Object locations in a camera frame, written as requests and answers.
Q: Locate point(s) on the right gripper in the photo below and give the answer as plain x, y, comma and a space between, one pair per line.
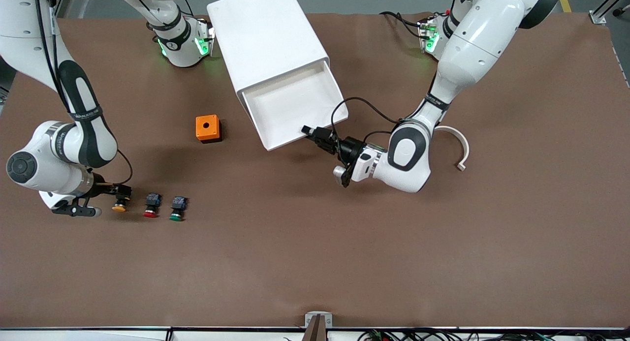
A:
102, 188

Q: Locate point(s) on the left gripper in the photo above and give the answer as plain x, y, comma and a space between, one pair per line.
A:
350, 148

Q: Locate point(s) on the yellow push button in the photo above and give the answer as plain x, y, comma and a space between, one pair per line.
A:
119, 206

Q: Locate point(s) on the white plastic drawer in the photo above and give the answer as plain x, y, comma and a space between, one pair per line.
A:
295, 105

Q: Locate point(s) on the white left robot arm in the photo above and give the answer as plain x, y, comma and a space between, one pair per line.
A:
472, 46

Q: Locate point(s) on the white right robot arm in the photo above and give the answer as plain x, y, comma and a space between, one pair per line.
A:
83, 134

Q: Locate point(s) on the red push button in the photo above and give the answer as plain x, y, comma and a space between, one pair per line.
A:
152, 205

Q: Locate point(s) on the green push button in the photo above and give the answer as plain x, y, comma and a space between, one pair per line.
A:
177, 209

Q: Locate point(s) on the white drawer cabinet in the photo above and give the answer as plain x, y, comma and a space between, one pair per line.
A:
266, 36

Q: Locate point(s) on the brown table cover mat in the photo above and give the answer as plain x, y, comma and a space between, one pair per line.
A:
315, 257

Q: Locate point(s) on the orange button enclosure box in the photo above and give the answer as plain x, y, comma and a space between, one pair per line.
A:
206, 127

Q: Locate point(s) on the white curved plastic bracket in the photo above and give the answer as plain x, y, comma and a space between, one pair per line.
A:
463, 144

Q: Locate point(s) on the grey metal edge bracket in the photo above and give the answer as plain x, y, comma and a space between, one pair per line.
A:
312, 319

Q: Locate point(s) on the aluminium frame profile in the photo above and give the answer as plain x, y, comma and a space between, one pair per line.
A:
61, 4
608, 9

